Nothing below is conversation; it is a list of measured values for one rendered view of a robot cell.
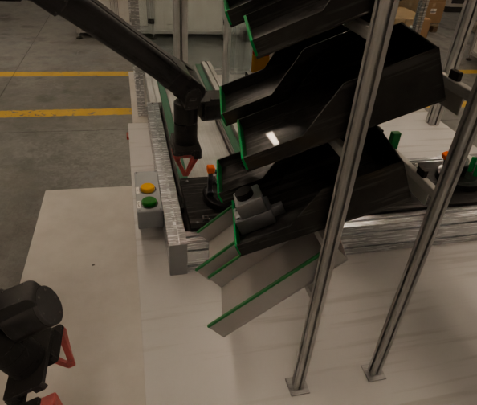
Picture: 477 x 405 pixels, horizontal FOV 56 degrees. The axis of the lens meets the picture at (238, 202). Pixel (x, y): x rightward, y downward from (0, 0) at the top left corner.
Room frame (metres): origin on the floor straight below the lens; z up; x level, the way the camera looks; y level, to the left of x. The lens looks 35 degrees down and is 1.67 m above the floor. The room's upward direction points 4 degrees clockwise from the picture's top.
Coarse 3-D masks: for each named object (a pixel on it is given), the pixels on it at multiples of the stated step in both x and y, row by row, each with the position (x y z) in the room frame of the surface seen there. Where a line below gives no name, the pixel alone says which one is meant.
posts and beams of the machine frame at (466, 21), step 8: (464, 0) 1.93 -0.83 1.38; (472, 0) 1.89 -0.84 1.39; (464, 8) 1.92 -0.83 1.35; (472, 8) 1.90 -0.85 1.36; (464, 16) 1.90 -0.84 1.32; (472, 16) 1.90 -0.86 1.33; (464, 24) 1.89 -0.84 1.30; (472, 24) 1.90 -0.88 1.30; (456, 32) 1.92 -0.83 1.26; (464, 32) 1.90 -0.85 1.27; (456, 40) 1.90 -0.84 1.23; (464, 40) 1.90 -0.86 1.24; (456, 48) 1.89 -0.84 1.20; (464, 48) 1.90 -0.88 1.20; (448, 56) 1.92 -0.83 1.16; (456, 56) 1.90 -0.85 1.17; (448, 64) 1.91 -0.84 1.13; (456, 64) 1.90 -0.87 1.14; (448, 72) 1.89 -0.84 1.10; (440, 104) 1.90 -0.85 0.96; (432, 112) 1.91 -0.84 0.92; (440, 112) 1.90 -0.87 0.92; (432, 120) 1.89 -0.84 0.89; (440, 120) 1.90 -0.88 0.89
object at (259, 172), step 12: (228, 156) 0.82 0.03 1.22; (240, 156) 0.82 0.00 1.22; (228, 168) 0.81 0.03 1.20; (240, 168) 0.79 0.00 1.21; (264, 168) 0.76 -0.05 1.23; (276, 168) 0.70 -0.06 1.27; (288, 168) 0.70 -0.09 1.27; (228, 180) 0.76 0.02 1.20; (240, 180) 0.75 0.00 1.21; (252, 180) 0.74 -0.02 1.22; (264, 180) 0.70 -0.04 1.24; (276, 180) 0.70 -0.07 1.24; (228, 192) 0.69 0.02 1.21
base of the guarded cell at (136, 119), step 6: (132, 72) 2.29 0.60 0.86; (132, 78) 2.21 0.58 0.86; (144, 78) 2.22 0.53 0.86; (132, 84) 2.12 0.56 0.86; (144, 84) 2.13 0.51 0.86; (132, 90) 2.05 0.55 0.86; (144, 90) 2.06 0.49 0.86; (132, 96) 1.97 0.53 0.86; (132, 102) 1.90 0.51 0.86; (132, 108) 1.83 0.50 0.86; (132, 114) 1.77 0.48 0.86; (132, 120) 1.72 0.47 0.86; (138, 120) 1.72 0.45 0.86; (144, 120) 1.73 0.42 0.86
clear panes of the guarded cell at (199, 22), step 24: (144, 0) 2.28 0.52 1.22; (168, 0) 2.31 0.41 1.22; (192, 0) 2.34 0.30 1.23; (216, 0) 2.37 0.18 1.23; (408, 0) 2.21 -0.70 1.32; (144, 24) 2.27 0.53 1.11; (168, 24) 2.30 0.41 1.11; (192, 24) 2.34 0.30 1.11; (216, 24) 2.37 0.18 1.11; (408, 24) 2.17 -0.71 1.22; (168, 48) 2.30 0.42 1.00; (192, 48) 2.34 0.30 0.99; (216, 48) 2.37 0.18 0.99
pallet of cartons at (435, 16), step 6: (432, 0) 7.60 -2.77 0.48; (438, 0) 7.63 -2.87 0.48; (444, 0) 7.65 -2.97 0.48; (432, 6) 7.61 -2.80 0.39; (438, 6) 7.64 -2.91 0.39; (444, 6) 7.66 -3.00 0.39; (426, 12) 7.59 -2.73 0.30; (432, 12) 7.61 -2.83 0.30; (438, 12) 7.64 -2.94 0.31; (432, 18) 7.62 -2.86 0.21; (438, 18) 7.65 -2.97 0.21; (432, 24) 7.63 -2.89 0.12; (438, 24) 7.67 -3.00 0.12; (432, 30) 7.64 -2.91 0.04
